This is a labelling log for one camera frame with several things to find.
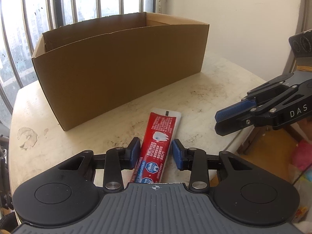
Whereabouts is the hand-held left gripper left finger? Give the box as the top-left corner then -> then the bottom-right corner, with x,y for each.
58,137 -> 141,193

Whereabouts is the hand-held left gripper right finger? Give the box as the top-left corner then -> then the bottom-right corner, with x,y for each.
172,139 -> 253,193

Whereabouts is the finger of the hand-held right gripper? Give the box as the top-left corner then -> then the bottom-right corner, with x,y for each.
241,73 -> 297,107
215,84 -> 303,137

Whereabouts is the red toothpaste tube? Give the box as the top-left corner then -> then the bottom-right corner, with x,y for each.
133,107 -> 182,184

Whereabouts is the brown cardboard box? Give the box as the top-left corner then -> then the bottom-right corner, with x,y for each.
31,12 -> 210,132

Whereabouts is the pink plastic bag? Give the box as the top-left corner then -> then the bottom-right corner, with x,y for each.
289,139 -> 312,174

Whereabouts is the metal window grille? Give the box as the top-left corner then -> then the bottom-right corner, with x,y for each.
0,0 -> 162,111

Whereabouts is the grey wall pipe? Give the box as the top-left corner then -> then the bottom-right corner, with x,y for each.
284,0 -> 309,74

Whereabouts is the black metal frame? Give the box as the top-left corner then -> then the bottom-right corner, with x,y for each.
0,122 -> 14,210

